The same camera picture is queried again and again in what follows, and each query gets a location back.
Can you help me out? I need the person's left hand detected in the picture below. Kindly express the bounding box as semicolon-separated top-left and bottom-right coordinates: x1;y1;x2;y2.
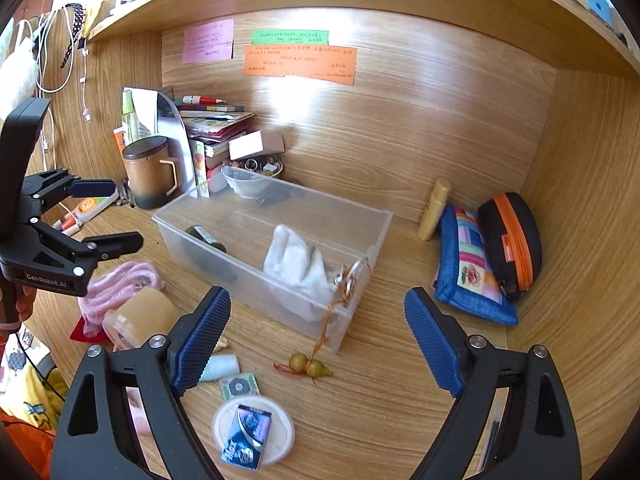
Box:
1;285;37;333

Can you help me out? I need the white plush toy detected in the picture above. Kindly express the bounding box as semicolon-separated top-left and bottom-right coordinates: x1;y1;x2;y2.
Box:
0;37;38;122

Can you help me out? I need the white small cardboard box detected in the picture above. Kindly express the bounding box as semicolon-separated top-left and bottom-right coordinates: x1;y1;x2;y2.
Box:
229;131;285;160

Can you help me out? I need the teal white small tube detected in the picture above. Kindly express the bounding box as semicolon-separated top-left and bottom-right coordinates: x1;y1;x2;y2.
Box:
198;354;240;382

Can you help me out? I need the yellow lip balm tube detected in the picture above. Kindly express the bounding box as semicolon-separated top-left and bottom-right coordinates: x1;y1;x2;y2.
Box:
416;178;451;242

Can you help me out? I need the pink round ball case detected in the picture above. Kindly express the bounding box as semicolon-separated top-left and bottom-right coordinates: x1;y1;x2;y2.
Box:
126;387;151;436

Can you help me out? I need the pink sticky note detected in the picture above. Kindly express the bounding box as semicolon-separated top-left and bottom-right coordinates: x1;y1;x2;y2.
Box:
181;18;234;64

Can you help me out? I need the orange white glue tube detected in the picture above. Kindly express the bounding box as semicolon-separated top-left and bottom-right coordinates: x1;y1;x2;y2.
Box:
52;191;119;236

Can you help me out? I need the white charging cable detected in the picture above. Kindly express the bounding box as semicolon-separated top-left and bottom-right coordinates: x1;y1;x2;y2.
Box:
16;3;94;172

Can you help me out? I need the pink knitted cloth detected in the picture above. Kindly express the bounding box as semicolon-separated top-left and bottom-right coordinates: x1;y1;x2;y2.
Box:
78;260;164;338

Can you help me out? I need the white drawstring cloth pouch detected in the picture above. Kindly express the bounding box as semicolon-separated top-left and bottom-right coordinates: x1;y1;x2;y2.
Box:
262;224;342;323

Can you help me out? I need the brown mug with lid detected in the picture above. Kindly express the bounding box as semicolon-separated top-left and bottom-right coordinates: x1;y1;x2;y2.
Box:
122;136;181;210

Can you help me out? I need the yellow gourd charm pendant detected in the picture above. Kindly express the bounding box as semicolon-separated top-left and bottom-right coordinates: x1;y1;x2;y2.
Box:
272;259;371;384

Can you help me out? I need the red paper envelope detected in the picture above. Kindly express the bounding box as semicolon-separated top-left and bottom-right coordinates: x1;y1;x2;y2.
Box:
70;318;111;344

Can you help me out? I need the red white marker pen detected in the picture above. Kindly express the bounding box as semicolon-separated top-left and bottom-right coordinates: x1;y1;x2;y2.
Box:
178;96;226;106

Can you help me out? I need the clear plastic storage bin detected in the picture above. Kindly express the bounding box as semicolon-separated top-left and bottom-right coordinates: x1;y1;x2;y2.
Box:
153;166;393;351

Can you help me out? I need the orange jacket sleeve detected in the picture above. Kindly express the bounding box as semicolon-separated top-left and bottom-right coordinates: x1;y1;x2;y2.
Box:
1;411;55;480

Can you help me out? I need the dark green bottle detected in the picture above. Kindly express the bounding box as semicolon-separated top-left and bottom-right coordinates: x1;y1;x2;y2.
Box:
181;224;238;285

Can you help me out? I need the blue razor blade box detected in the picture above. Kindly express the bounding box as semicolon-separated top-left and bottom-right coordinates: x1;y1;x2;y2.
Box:
221;404;271;470

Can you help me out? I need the green sticky note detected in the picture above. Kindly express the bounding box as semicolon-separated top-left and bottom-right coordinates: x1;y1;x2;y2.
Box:
252;28;330;46

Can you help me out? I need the white round container lid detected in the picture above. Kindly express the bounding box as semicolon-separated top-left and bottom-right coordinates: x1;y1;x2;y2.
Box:
212;394;295;469

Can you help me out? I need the orange sticky note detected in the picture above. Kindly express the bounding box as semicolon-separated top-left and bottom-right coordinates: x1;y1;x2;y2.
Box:
243;44;358;86

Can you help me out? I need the blue patchwork pouch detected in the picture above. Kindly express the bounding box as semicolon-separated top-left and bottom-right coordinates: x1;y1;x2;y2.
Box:
433;204;518;326

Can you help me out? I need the stack of books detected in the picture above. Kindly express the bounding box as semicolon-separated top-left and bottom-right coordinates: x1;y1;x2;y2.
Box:
178;104;255;185

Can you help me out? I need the black orange zipper case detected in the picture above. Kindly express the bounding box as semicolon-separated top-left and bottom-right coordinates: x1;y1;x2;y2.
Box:
477;192;542;301

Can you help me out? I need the small clear bowl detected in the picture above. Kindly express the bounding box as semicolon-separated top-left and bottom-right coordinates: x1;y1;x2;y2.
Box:
221;166;279;200

